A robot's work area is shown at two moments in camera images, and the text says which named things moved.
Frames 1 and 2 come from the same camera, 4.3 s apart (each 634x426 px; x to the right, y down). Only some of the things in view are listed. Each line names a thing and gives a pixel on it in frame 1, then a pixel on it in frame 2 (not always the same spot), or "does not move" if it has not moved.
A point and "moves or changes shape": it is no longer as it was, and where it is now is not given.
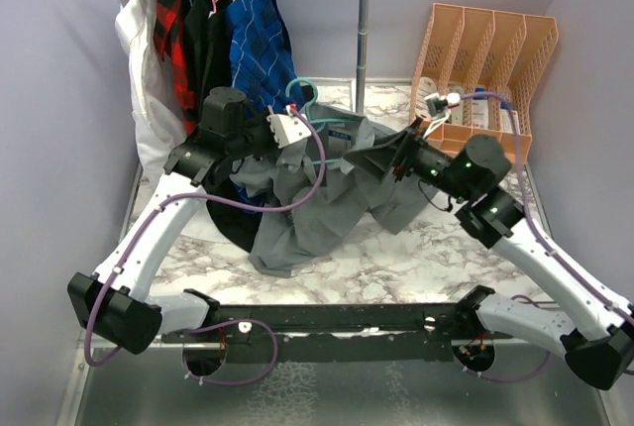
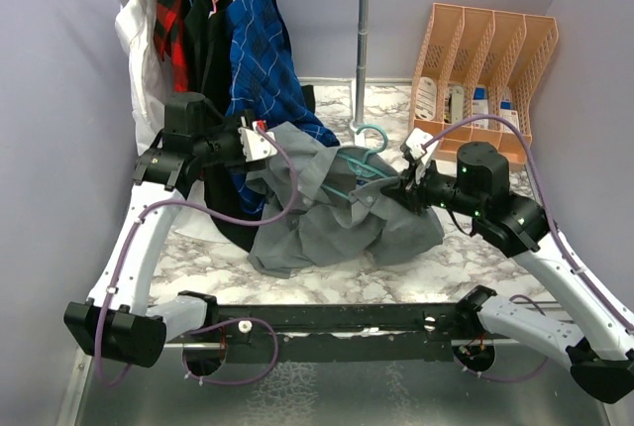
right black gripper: x=380 y=159 -> x=408 y=188
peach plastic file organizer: x=477 y=74 does not move
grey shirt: x=288 y=172 moves or changes shape
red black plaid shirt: x=171 y=42 does not move
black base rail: x=329 y=334 does not move
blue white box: x=479 y=109 does not move
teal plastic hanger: x=322 y=121 -> x=362 y=167
